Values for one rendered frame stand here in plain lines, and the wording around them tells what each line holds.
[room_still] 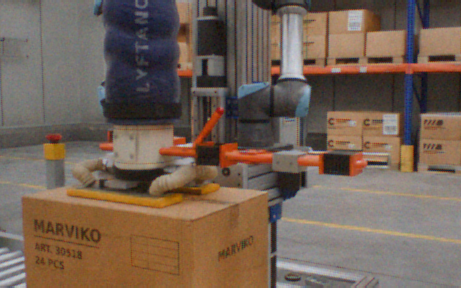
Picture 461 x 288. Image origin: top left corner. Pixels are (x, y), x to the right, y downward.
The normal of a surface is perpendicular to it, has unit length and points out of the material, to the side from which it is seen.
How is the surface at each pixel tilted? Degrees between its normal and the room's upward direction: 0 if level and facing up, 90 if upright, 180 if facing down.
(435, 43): 89
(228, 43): 90
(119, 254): 90
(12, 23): 90
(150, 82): 75
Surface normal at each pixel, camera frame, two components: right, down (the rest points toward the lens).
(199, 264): 0.87, 0.04
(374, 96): -0.51, 0.09
